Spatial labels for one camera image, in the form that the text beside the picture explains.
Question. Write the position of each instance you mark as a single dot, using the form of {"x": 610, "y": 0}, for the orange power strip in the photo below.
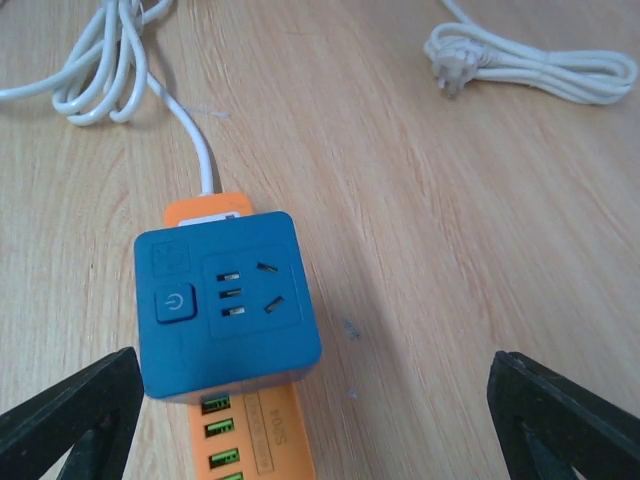
{"x": 259, "y": 434}

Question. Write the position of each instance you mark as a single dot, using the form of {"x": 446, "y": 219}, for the dark blue cube socket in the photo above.
{"x": 224, "y": 307}

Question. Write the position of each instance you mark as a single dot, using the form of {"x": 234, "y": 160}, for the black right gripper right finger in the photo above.
{"x": 549, "y": 427}

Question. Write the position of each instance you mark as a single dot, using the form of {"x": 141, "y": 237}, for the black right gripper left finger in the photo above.
{"x": 90, "y": 417}

